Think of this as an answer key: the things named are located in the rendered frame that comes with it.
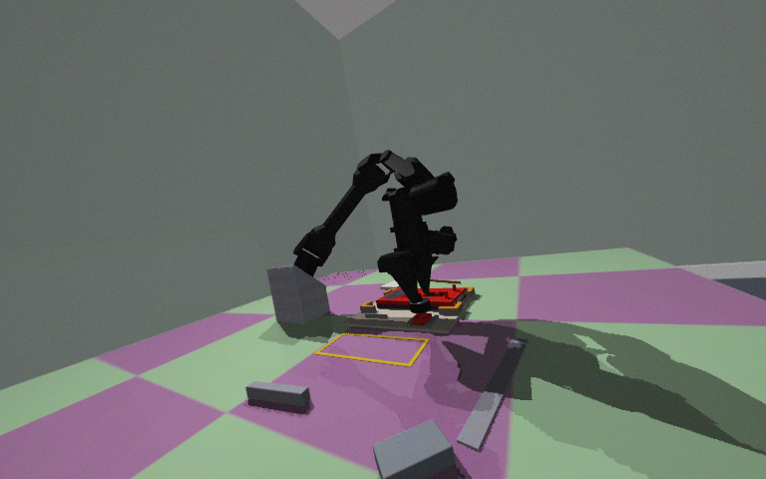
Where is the yellow rectangular outline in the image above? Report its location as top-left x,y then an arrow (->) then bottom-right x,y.
314,333 -> 430,367

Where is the grey wheel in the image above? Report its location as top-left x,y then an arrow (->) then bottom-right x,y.
409,297 -> 431,313

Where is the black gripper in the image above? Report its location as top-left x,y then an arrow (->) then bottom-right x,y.
377,217 -> 439,303

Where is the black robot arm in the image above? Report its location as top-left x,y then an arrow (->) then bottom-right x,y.
293,150 -> 458,277

